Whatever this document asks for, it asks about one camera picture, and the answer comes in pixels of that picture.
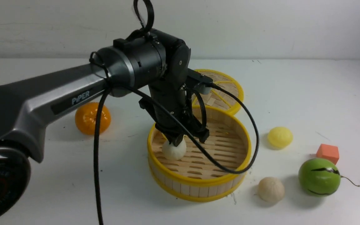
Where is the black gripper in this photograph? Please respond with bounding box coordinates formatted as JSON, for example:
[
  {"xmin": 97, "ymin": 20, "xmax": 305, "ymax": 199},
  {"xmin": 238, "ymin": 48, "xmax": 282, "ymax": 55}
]
[{"xmin": 139, "ymin": 81, "xmax": 209, "ymax": 147}]

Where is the white bun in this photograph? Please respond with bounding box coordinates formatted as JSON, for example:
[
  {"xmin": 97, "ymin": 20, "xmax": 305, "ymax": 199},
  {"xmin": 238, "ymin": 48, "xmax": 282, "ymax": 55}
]
[
  {"xmin": 162, "ymin": 138, "xmax": 186, "ymax": 161},
  {"xmin": 257, "ymin": 177, "xmax": 285, "ymax": 204}
]

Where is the yellow bun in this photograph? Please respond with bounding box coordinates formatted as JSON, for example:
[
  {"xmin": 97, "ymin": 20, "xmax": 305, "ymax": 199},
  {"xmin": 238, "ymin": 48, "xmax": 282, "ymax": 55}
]
[{"xmin": 267, "ymin": 127, "xmax": 294, "ymax": 149}]

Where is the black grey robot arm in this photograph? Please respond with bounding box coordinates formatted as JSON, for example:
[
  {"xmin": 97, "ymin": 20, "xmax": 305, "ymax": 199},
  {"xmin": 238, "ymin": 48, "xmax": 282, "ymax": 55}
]
[{"xmin": 0, "ymin": 29, "xmax": 212, "ymax": 216}]

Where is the bamboo steamer tray yellow rim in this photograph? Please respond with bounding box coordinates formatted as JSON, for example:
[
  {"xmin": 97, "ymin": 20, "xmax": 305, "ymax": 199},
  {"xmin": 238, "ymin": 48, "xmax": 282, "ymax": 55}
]
[{"xmin": 147, "ymin": 106, "xmax": 253, "ymax": 202}]

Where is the woven bamboo steamer lid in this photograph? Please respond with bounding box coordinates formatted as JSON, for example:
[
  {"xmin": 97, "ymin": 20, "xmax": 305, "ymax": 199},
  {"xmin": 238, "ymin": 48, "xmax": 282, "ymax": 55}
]
[{"xmin": 191, "ymin": 69, "xmax": 244, "ymax": 116}]

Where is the orange toy mandarin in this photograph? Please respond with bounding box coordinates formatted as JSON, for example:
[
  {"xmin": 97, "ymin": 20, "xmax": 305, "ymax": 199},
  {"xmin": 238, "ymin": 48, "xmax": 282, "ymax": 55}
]
[{"xmin": 75, "ymin": 102, "xmax": 111, "ymax": 135}]

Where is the green toy watermelon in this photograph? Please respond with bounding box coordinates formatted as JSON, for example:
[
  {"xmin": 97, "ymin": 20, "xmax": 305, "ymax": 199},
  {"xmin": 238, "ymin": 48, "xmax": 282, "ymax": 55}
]
[{"xmin": 298, "ymin": 158, "xmax": 360, "ymax": 197}]

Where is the orange foam cube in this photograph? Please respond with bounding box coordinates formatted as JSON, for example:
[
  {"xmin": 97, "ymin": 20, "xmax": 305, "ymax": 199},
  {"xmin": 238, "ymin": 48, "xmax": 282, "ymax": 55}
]
[{"xmin": 316, "ymin": 143, "xmax": 340, "ymax": 165}]

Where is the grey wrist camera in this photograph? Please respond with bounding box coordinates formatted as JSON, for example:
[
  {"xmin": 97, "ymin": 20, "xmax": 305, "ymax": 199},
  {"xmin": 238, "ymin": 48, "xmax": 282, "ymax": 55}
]
[{"xmin": 185, "ymin": 68, "xmax": 213, "ymax": 95}]

